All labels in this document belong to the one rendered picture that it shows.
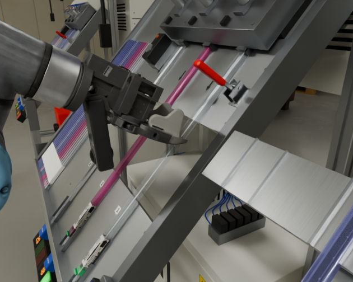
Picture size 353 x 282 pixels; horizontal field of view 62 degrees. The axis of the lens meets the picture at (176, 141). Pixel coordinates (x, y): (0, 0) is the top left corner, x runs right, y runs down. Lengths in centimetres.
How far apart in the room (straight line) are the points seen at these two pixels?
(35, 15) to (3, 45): 431
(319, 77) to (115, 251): 61
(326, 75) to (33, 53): 64
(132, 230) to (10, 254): 143
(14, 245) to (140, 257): 152
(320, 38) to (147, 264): 45
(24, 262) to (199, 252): 120
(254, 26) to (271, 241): 57
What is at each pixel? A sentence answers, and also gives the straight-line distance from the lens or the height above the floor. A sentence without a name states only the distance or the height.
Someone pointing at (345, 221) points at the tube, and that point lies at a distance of 28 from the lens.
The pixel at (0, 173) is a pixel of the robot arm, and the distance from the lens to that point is 28.
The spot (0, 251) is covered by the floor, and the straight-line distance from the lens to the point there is 196.
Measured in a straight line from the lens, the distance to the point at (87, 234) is 64.
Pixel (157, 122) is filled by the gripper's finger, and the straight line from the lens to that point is 47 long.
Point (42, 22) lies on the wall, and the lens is 473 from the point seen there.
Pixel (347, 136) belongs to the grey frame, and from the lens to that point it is 64.
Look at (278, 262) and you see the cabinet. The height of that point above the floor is 62.
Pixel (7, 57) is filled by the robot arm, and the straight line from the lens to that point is 39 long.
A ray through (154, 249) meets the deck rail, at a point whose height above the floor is 84.
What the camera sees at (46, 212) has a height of 73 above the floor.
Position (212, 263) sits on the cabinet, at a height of 62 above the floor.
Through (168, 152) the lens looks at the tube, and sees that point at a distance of 52.
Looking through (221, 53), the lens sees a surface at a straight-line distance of 63.
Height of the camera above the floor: 116
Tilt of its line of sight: 22 degrees down
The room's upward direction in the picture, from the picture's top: straight up
